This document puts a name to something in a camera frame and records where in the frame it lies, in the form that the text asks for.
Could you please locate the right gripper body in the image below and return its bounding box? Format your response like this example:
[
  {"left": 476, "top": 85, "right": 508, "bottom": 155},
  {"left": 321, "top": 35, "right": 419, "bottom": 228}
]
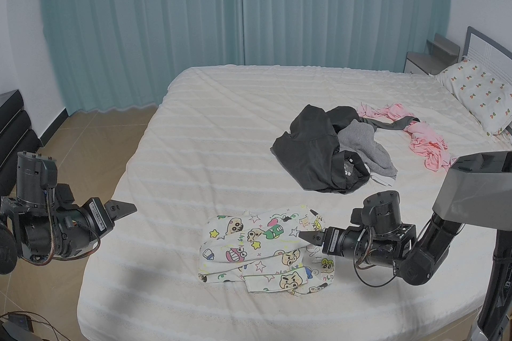
[{"left": 322, "top": 227, "right": 354, "bottom": 258}]

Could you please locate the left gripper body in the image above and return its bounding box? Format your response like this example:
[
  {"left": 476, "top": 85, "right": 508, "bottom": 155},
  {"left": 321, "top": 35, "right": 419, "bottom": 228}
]
[{"left": 78, "top": 197, "right": 117, "bottom": 241}]

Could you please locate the white printed pyjama top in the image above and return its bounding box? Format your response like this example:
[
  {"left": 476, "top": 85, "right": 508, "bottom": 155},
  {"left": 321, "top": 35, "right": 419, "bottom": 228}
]
[{"left": 198, "top": 204, "right": 335, "bottom": 296}]

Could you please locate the bed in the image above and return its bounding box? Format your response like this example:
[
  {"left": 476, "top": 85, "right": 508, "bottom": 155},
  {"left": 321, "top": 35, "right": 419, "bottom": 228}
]
[{"left": 76, "top": 26, "right": 512, "bottom": 341}]

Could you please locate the white garment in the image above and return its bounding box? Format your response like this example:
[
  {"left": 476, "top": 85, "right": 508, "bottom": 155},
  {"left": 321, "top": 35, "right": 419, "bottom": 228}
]
[{"left": 369, "top": 173, "right": 394, "bottom": 187}]

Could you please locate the black garment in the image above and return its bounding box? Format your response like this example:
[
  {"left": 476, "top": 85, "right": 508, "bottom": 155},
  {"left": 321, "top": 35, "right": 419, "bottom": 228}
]
[{"left": 271, "top": 104, "right": 421, "bottom": 194}]

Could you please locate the grey garment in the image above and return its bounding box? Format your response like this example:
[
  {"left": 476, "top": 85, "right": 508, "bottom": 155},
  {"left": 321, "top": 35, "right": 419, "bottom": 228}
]
[{"left": 338, "top": 120, "right": 398, "bottom": 177}]

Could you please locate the black chest of drawers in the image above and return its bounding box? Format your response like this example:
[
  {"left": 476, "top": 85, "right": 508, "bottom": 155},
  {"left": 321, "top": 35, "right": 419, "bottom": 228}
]
[{"left": 0, "top": 90, "right": 41, "bottom": 196}]

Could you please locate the black power adapter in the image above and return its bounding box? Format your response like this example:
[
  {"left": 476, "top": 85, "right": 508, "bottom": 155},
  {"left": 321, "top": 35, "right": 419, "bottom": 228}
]
[{"left": 6, "top": 313, "right": 33, "bottom": 334}]

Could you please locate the pink garment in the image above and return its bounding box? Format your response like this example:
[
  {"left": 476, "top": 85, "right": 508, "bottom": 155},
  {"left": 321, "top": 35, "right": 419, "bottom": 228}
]
[{"left": 357, "top": 103, "right": 457, "bottom": 172}]

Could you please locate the grey bedside table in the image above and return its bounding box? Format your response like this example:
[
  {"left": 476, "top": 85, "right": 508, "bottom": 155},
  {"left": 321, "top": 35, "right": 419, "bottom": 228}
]
[{"left": 404, "top": 33, "right": 461, "bottom": 76}]

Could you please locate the white printed pillow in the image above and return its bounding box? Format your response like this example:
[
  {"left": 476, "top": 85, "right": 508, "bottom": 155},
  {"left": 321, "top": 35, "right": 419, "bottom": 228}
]
[{"left": 435, "top": 58, "right": 512, "bottom": 136}]

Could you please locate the black cable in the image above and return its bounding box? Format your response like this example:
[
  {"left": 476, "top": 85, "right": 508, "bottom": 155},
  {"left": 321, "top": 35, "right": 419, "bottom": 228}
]
[
  {"left": 0, "top": 311, "right": 65, "bottom": 341},
  {"left": 354, "top": 261, "right": 401, "bottom": 289}
]

